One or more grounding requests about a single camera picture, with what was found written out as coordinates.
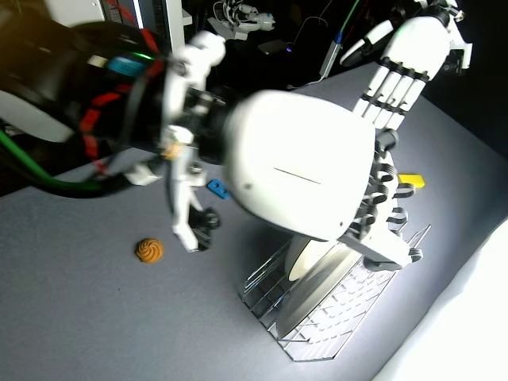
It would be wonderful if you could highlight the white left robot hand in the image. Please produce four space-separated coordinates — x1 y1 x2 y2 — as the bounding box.
340 15 452 132

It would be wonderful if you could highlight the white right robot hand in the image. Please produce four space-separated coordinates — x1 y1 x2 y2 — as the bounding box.
221 89 424 273

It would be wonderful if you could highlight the white plate with dark rim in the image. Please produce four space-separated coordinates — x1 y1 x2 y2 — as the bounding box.
286 234 338 282
275 241 365 335

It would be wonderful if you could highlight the blue block with two holes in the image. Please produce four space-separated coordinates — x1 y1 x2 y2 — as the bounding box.
206 179 231 200

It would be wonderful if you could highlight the grey adapter with blue plug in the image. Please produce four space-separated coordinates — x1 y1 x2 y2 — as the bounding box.
319 33 344 79

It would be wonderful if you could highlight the grey flat box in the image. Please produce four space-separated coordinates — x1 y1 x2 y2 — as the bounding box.
256 38 290 56

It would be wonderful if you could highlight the yellow wooden block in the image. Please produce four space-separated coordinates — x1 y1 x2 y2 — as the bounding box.
398 173 426 196

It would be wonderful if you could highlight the white spare robot part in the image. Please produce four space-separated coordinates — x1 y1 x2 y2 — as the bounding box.
208 0 275 41

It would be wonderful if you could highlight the orange swirl toy pastry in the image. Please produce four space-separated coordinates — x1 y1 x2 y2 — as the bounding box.
135 237 166 264

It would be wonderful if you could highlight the white metal cabinet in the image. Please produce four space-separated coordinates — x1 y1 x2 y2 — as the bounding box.
43 0 187 56

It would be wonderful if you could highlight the thin green cable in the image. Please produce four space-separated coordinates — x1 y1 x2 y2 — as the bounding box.
340 0 361 37

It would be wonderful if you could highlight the silver wire dish rack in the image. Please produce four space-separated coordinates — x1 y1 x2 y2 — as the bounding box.
237 224 433 363

